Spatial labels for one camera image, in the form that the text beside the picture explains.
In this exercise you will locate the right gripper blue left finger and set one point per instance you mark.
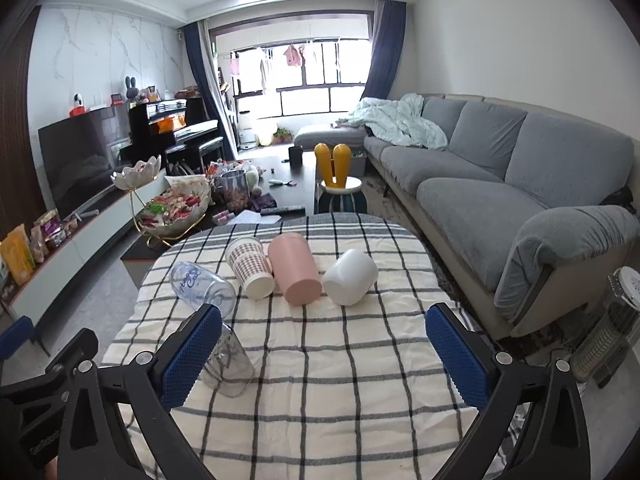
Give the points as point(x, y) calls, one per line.
point(94, 442)

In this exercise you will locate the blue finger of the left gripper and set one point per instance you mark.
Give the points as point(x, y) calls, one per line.
point(14, 336)

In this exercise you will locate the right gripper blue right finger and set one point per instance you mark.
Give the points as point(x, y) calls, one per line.
point(553, 443)

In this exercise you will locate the clear glass cup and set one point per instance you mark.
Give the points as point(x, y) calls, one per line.
point(228, 369)

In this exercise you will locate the patterned paper cup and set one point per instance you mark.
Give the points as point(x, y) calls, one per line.
point(250, 265)

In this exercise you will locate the pink plastic cup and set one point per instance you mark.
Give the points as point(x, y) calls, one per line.
point(294, 269)

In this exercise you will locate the white plastic cup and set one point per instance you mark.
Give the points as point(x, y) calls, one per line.
point(348, 280)

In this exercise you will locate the yellow snack bag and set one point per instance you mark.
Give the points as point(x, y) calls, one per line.
point(16, 254)

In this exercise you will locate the clear blue printed bottle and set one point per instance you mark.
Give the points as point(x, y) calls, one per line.
point(195, 285)

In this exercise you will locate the white tv cabinet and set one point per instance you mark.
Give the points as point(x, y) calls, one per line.
point(35, 297)

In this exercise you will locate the plaid checked tablecloth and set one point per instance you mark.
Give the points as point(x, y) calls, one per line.
point(339, 392)

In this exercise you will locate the two-tier snack tray stand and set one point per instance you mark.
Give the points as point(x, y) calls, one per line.
point(171, 214)

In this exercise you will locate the black television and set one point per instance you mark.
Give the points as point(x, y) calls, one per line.
point(80, 154)

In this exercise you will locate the clear snack jar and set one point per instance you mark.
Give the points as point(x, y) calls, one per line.
point(235, 190)

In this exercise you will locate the black remote control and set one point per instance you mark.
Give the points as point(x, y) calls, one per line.
point(283, 210)

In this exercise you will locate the grey sofa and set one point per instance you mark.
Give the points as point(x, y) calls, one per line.
point(530, 209)

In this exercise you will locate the black coffee table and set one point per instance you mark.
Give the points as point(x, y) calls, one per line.
point(280, 181)

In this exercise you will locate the black piano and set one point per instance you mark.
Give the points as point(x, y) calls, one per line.
point(180, 131)

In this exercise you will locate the yellow rabbit ear stool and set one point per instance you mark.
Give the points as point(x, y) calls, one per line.
point(339, 191)

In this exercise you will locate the light green blanket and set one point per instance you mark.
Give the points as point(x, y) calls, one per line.
point(398, 122)

